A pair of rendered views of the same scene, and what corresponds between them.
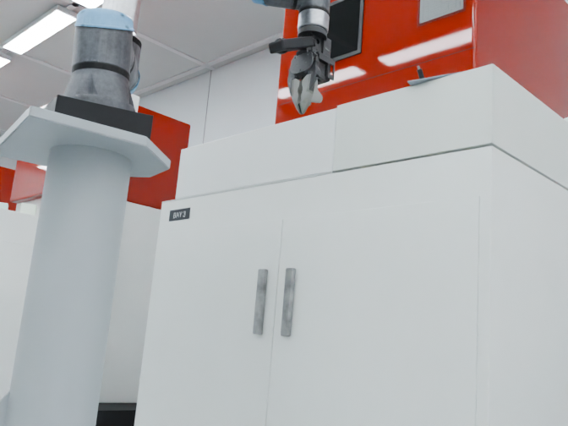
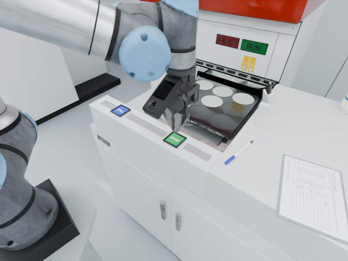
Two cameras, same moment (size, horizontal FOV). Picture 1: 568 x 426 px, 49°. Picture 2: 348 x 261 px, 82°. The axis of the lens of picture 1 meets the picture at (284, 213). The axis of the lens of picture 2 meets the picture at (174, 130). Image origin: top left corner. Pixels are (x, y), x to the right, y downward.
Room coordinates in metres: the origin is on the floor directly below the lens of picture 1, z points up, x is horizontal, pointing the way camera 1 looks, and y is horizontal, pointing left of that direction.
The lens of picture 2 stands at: (0.93, 0.05, 1.41)
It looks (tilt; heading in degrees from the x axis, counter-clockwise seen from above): 41 degrees down; 352
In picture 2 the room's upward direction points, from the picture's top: straight up
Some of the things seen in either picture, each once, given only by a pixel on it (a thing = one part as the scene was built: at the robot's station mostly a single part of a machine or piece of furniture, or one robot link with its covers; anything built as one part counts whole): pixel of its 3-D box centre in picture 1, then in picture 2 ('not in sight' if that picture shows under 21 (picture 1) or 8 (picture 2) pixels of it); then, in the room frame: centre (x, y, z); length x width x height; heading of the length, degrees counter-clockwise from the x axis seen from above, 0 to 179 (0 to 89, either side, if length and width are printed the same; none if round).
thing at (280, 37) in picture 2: not in sight; (203, 51); (1.98, -0.26, 1.02); 0.81 x 0.03 x 0.40; 45
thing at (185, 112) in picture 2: (310, 73); (180, 111); (1.37, -0.03, 1.09); 0.05 x 0.02 x 0.09; 45
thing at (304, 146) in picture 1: (259, 163); (148, 139); (1.48, 0.07, 0.89); 0.55 x 0.09 x 0.14; 45
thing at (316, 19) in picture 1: (312, 25); (178, 56); (1.40, -0.03, 1.23); 0.08 x 0.08 x 0.05
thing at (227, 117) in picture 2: not in sight; (211, 101); (1.69, -0.24, 0.90); 0.34 x 0.34 x 0.01; 45
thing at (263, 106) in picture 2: not in sight; (264, 106); (1.44, -0.33, 1.03); 0.06 x 0.04 x 0.13; 135
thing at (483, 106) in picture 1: (484, 164); (294, 151); (1.35, -0.44, 0.89); 0.62 x 0.35 x 0.14; 135
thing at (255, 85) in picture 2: not in sight; (228, 83); (1.85, -0.38, 0.89); 0.44 x 0.02 x 0.10; 45
